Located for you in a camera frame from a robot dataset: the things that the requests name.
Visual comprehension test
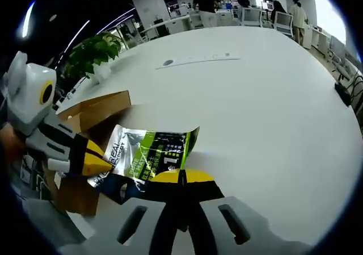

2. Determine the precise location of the black power strip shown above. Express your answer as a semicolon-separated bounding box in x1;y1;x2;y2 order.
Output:
334;81;353;107

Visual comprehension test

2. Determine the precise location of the table socket panel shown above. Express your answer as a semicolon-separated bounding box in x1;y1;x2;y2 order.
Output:
155;56;242;70

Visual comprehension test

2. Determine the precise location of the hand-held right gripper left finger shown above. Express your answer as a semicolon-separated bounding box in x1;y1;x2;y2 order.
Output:
61;169;185;255

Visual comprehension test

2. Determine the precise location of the potted green plant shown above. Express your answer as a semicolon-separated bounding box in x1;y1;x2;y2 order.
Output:
62;32;123;83

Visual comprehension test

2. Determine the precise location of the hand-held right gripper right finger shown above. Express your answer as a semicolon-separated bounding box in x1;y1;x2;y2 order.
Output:
184;168;311;255

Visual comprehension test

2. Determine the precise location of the brown cardboard shoe box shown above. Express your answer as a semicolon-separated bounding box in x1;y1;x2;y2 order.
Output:
42;90;133;216

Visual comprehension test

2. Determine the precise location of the green silver soft item sachet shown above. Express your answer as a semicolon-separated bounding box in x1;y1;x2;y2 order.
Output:
87;124;201;205

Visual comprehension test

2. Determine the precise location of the person's left hand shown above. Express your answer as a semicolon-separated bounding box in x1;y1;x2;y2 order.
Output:
0;123;28;165

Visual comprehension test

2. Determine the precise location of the white mesh office chair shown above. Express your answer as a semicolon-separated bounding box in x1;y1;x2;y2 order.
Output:
274;12;294;37
242;7;263;27

